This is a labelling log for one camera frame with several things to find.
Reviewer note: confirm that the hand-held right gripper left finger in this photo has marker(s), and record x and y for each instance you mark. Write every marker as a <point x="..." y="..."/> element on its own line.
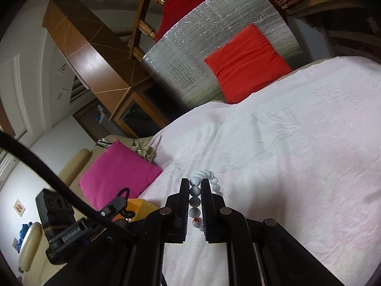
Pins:
<point x="184" y="208"/>

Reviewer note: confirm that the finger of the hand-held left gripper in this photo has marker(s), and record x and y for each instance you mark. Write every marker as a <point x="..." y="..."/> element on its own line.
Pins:
<point x="114" y="205"/>

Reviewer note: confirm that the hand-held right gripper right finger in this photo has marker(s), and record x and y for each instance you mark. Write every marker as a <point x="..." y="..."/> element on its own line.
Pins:
<point x="206" y="211"/>

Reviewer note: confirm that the orange box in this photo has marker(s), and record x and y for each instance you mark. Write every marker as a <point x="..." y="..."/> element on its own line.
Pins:
<point x="143" y="207"/>

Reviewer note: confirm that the pink cushion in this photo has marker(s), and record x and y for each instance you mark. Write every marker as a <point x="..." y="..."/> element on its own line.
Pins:
<point x="119" y="166"/>

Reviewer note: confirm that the beige sofa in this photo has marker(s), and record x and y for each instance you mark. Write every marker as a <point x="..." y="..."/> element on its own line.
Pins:
<point x="71" y="166"/>

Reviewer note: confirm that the beige tasselled cloth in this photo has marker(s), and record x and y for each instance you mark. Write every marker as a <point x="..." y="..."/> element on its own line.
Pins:
<point x="145" y="153"/>

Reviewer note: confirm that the striped cloth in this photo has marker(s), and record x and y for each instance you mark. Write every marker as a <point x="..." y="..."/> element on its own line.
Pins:
<point x="104" y="143"/>

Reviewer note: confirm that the pale pink blanket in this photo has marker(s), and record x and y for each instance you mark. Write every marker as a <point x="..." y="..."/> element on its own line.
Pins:
<point x="282" y="155"/>

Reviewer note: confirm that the silver foil mat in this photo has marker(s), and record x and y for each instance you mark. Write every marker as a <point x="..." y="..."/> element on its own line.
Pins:
<point x="178" y="65"/>

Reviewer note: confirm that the red cushion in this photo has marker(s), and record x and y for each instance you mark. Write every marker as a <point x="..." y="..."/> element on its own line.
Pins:
<point x="247" y="62"/>

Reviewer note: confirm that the brown wooden column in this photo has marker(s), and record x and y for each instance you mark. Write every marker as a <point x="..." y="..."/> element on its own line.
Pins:
<point x="89" y="50"/>

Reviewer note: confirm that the wooden stair railing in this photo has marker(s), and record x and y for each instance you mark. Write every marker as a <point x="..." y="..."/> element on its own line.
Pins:
<point x="145" y="20"/>

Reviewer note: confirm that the red cloth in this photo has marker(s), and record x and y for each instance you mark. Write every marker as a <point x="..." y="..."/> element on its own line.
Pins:
<point x="184" y="3"/>

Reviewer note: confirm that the wooden table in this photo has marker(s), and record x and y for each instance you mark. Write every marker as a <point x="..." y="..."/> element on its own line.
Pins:
<point x="342" y="12"/>

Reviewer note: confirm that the small wall picture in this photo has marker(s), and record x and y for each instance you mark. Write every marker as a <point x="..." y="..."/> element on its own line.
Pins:
<point x="19" y="207"/>

